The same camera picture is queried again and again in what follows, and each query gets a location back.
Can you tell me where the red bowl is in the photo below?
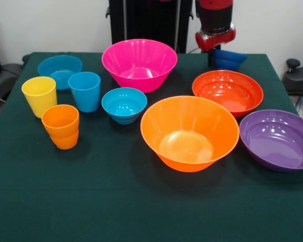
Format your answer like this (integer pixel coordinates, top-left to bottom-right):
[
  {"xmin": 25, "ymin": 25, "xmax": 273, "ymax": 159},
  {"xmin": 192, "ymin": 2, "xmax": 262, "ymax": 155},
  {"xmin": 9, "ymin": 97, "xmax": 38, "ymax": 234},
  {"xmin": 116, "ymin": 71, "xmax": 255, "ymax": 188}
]
[{"xmin": 192, "ymin": 70, "xmax": 264, "ymax": 118}]

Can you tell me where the dark green tablecloth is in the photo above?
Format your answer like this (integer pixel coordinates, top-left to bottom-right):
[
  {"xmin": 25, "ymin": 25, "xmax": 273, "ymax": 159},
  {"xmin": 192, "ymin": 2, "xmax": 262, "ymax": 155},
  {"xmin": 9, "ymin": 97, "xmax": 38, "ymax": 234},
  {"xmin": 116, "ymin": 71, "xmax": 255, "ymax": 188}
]
[{"xmin": 0, "ymin": 51, "xmax": 303, "ymax": 242}]

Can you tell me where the large orange bowl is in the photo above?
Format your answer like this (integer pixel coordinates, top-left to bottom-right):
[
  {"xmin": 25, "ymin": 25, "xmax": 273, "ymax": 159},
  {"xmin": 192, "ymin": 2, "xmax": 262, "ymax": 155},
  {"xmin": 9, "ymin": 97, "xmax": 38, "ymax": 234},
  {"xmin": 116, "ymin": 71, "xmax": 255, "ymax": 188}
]
[{"xmin": 140, "ymin": 95, "xmax": 240, "ymax": 173}]

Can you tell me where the large pink bowl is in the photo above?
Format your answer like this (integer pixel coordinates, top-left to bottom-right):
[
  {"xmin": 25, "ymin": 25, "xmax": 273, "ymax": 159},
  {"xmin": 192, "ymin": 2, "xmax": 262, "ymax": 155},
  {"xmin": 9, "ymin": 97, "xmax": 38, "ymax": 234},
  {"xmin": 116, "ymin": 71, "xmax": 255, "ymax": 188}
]
[{"xmin": 102, "ymin": 38, "xmax": 178, "ymax": 93}]

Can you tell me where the light blue shallow bowl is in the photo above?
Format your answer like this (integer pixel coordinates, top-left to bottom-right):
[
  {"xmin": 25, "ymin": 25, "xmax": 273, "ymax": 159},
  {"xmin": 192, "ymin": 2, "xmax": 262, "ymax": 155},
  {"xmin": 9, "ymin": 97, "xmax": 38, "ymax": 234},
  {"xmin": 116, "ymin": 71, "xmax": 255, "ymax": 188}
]
[{"xmin": 37, "ymin": 54, "xmax": 83, "ymax": 91}]

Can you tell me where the yellow cup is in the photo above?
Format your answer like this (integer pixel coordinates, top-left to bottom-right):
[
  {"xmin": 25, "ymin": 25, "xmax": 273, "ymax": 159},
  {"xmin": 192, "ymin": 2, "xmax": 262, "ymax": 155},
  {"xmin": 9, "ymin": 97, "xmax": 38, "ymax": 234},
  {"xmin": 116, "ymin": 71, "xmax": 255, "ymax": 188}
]
[{"xmin": 21, "ymin": 76, "xmax": 58, "ymax": 119}]

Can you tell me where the light blue ribbed bowl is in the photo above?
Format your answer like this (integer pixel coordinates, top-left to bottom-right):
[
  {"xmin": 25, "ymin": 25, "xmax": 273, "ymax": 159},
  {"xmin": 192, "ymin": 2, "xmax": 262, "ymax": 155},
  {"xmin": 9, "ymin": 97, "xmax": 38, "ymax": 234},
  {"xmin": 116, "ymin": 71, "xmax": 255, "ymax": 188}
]
[{"xmin": 101, "ymin": 87, "xmax": 147, "ymax": 125}]

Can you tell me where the orange cup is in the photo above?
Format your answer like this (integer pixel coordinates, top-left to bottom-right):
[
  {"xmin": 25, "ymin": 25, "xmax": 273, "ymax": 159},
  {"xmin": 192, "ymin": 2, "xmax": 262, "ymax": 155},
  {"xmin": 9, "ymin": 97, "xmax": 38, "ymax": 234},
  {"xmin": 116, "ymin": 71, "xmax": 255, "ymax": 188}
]
[{"xmin": 41, "ymin": 104, "xmax": 80, "ymax": 150}]

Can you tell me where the light blue cup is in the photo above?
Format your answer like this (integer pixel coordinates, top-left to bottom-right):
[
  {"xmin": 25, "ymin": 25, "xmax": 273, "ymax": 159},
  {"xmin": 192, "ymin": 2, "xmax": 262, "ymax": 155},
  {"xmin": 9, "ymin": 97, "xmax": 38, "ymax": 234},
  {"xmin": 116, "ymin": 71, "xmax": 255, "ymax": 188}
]
[{"xmin": 68, "ymin": 72, "xmax": 101, "ymax": 113}]

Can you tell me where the purple bowl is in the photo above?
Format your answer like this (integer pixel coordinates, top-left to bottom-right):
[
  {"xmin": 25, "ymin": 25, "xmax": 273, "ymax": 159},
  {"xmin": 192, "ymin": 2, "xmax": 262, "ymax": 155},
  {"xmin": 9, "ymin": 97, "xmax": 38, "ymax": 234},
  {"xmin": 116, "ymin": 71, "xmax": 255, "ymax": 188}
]
[{"xmin": 239, "ymin": 109, "xmax": 303, "ymax": 173}]

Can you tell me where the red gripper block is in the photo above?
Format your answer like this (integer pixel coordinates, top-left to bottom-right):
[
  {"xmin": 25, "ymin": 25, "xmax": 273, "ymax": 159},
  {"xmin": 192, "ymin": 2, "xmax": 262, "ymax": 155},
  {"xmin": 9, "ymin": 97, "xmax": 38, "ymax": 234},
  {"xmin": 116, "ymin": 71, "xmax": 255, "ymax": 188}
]
[{"xmin": 195, "ymin": 24, "xmax": 237, "ymax": 68}]

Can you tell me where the small dark blue bowl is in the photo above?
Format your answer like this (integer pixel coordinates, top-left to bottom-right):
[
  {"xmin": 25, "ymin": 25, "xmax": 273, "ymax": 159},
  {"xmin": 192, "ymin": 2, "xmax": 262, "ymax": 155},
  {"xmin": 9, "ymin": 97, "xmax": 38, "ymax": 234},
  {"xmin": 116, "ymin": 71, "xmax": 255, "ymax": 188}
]
[{"xmin": 213, "ymin": 49, "xmax": 248, "ymax": 71}]

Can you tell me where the black office chair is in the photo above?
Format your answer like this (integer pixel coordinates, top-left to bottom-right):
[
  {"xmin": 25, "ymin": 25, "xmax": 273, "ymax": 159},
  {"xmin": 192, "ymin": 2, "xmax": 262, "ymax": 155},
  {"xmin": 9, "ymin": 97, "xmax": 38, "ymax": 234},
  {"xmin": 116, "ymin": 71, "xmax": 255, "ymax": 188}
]
[{"xmin": 0, "ymin": 32, "xmax": 31, "ymax": 104}]

